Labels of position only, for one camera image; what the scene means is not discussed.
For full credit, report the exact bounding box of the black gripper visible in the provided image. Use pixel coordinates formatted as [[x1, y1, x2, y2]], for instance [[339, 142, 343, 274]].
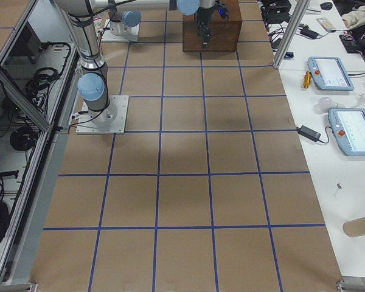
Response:
[[195, 0, 229, 48]]

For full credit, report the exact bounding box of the dark wooden drawer cabinet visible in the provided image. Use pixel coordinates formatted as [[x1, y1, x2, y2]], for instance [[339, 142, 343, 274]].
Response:
[[182, 1, 242, 52]]

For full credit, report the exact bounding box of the small blue black clip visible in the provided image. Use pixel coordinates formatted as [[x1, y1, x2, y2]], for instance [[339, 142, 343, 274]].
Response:
[[284, 51, 294, 59]]

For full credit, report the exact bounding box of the black power brick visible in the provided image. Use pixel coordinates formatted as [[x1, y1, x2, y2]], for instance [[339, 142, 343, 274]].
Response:
[[300, 27, 319, 40]]

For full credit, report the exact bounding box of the gold cylindrical tool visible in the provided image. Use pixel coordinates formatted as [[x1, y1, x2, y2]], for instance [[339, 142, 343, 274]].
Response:
[[303, 71, 311, 89]]

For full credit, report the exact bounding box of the white smartphone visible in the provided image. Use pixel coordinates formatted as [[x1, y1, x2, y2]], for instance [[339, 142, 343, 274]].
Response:
[[316, 17, 336, 32]]

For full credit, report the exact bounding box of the black computer mouse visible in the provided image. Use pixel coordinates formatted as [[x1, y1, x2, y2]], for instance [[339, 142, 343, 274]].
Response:
[[319, 1, 333, 10]]

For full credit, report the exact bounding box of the upper blue teach pendant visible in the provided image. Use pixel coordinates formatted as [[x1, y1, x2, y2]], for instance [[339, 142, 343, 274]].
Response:
[[307, 57, 354, 91]]

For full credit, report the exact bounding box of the blue teach pendant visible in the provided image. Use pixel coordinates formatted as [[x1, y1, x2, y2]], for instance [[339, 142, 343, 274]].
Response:
[[307, 57, 354, 91], [328, 108, 365, 156]]

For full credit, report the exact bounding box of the white light bulb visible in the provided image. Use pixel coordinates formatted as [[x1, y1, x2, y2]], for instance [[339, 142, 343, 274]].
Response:
[[314, 97, 345, 114]]

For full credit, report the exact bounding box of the black power adapter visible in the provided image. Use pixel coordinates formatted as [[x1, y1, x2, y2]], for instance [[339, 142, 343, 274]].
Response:
[[296, 125, 321, 142]]

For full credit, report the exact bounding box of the person's beige sleeve arm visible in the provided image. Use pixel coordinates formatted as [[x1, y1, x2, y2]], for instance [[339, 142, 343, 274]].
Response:
[[341, 5, 365, 30]]

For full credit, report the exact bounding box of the lower blue teach pendant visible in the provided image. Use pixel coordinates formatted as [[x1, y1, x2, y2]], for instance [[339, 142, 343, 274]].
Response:
[[328, 108, 365, 156]]

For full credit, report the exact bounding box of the cardboard tube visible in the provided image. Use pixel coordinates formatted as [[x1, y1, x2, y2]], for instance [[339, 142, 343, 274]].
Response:
[[342, 217, 365, 237]]

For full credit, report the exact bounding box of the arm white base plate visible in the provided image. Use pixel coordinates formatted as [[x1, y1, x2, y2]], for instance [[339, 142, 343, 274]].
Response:
[[101, 18, 140, 43], [75, 95, 129, 134]]

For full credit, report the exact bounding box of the aluminium frame post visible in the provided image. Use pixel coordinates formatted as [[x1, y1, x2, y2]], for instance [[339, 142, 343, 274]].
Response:
[[273, 0, 310, 69]]

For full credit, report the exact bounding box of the black cable bundle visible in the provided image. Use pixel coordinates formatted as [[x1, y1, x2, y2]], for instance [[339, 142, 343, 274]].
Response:
[[24, 67, 59, 106]]

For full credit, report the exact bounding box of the aluminium side frame rail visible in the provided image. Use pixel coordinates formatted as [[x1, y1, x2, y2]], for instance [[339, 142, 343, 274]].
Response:
[[0, 65, 52, 132]]

